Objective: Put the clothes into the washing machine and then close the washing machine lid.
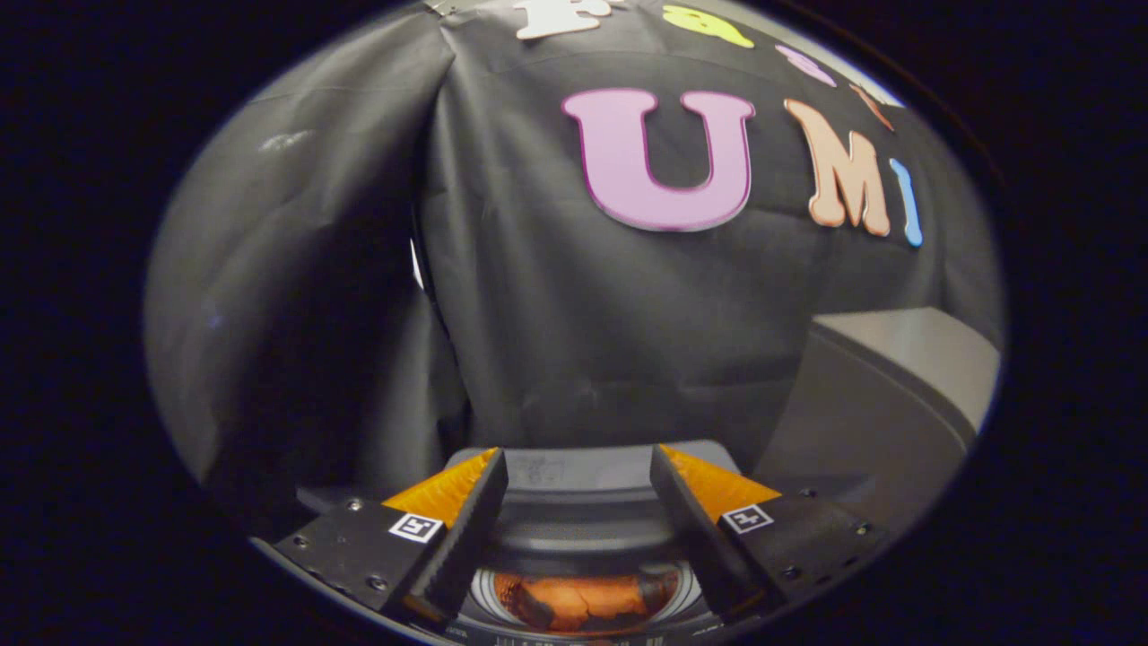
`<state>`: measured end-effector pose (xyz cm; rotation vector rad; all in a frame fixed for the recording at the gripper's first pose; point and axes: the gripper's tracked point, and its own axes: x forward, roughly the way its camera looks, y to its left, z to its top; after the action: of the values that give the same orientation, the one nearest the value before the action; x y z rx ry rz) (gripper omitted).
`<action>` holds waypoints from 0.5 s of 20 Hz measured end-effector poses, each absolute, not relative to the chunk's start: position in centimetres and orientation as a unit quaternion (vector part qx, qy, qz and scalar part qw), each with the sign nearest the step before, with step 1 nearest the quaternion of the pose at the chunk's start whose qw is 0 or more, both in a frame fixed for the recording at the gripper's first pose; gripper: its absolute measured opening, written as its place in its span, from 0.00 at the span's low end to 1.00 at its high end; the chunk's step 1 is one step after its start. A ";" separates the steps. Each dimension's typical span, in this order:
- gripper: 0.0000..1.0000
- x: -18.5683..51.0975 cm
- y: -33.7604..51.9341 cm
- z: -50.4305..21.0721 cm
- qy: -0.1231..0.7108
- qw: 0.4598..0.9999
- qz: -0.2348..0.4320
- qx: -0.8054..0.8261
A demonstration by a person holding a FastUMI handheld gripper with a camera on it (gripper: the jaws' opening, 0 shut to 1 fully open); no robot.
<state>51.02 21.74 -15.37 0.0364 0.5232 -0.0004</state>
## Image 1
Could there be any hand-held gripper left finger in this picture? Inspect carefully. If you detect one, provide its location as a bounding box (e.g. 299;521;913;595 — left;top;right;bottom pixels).
274;447;510;628

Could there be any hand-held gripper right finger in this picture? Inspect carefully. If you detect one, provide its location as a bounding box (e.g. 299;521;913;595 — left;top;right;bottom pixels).
649;443;891;622

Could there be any dark grey washing machine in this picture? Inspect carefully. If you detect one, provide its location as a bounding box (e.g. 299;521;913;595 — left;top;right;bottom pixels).
294;440;878;645

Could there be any yellow polo shirt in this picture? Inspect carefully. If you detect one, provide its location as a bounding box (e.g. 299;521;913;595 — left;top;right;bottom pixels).
493;573;681;634

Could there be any black backdrop cloth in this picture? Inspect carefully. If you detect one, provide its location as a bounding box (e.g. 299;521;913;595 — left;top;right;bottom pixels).
143;0;1005;539

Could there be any grey cabinet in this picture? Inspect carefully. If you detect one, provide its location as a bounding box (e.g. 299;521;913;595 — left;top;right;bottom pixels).
752;307;1002;541

